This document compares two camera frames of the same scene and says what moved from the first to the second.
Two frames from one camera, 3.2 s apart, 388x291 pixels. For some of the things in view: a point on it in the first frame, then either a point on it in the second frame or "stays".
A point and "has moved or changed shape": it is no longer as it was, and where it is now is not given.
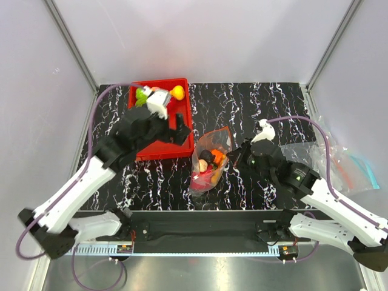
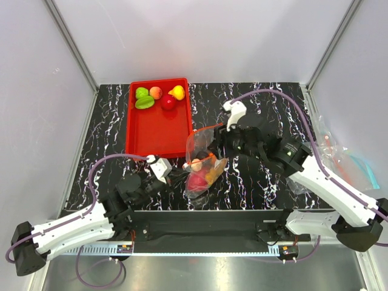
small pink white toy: x=203 y=165 to x=196 y=167
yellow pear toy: x=178 y=92 stays
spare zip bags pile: x=348 y=171 stays
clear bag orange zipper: x=211 y=150 has moved or changed shape
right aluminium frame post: x=353 y=7 stays
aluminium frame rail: x=203 y=231 stays
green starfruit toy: x=140 y=102 stays
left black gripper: x=180 y=133 to x=177 y=176
